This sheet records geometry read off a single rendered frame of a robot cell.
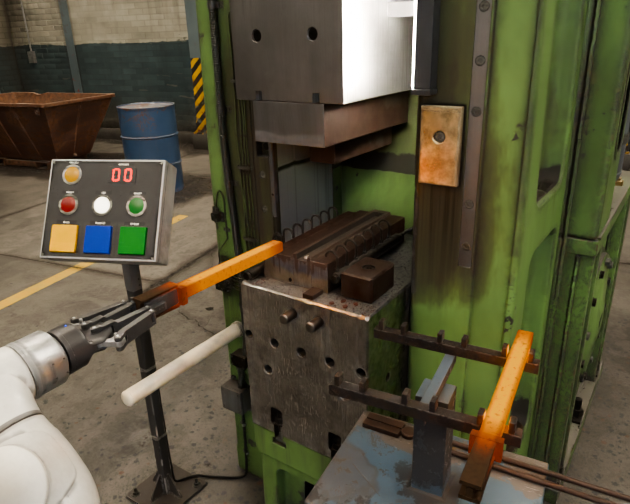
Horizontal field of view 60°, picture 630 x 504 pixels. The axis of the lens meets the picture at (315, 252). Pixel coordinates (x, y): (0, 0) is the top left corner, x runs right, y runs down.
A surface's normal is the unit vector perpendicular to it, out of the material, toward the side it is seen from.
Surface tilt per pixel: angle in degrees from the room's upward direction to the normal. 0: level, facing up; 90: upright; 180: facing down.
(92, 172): 60
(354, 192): 90
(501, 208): 90
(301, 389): 90
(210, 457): 0
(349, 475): 0
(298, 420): 90
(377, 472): 0
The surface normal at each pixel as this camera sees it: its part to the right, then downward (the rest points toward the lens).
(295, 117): -0.57, 0.32
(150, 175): -0.15, -0.15
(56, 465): 0.78, -0.62
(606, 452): -0.03, -0.93
